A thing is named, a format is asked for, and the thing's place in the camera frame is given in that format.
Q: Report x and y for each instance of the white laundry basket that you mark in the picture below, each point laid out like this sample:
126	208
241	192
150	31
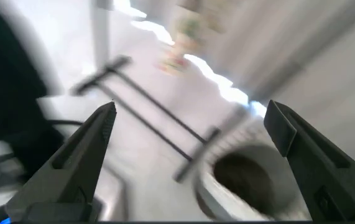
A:
242	177

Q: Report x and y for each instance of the white curtain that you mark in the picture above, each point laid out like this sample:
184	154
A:
273	37

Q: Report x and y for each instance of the cream printed garment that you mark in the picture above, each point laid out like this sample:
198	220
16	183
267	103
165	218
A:
183	40

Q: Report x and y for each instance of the black clothes rack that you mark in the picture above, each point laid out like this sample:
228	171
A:
152	99

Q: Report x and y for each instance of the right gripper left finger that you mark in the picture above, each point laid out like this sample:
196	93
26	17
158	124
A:
71	174

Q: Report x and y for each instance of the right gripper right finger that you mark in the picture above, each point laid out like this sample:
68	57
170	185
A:
326	180

